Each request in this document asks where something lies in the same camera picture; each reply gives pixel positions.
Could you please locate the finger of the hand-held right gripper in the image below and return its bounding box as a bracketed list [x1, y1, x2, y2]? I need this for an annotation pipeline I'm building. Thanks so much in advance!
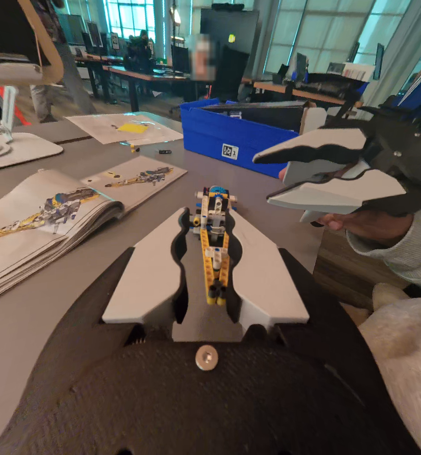
[267, 169, 407, 215]
[253, 127, 369, 165]

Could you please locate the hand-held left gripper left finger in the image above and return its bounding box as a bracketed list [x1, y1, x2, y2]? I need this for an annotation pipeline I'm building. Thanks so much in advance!
[102, 207, 190, 325]

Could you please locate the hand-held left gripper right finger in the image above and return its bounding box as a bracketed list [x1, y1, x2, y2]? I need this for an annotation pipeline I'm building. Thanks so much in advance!
[227, 210, 310, 329]

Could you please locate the yellow and white lego model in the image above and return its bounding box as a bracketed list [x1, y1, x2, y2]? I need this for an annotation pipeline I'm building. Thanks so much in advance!
[191, 186, 239, 306]

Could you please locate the person's right forearm grey sleeve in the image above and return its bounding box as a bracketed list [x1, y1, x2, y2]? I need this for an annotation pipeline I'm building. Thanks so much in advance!
[346, 206, 421, 296]

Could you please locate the open lego instruction booklet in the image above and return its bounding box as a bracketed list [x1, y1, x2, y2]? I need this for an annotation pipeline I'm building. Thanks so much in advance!
[0, 156, 188, 307]

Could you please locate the person's right hand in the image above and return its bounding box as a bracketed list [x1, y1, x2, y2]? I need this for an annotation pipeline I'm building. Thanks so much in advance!
[279, 166, 414, 246]

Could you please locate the black equipment case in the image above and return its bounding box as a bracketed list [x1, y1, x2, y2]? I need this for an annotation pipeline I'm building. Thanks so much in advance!
[295, 71, 370, 99]

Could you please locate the blue plastic bin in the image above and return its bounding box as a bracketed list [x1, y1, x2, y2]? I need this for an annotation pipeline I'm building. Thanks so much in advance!
[180, 98, 327, 179]

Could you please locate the dark computer monitor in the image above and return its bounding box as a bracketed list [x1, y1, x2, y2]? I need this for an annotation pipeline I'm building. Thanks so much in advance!
[372, 43, 386, 81]

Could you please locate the large black screen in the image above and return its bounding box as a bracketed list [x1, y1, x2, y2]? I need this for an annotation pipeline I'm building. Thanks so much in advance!
[199, 4, 261, 103]

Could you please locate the person's pale trouser leg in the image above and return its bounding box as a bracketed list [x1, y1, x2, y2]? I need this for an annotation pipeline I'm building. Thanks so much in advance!
[358, 282, 421, 455]

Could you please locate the white paper sheet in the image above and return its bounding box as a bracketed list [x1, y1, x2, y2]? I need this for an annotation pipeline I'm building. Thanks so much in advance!
[65, 113, 184, 145]

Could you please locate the white monitor stand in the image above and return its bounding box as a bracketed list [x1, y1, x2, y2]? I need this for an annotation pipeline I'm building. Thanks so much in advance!
[0, 85, 64, 173]

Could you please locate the long wooden office table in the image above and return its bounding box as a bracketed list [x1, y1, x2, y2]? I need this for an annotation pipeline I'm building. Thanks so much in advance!
[75, 54, 216, 112]

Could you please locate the desktop monitor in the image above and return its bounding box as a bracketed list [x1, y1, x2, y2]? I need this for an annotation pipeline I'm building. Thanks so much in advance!
[0, 0, 64, 88]

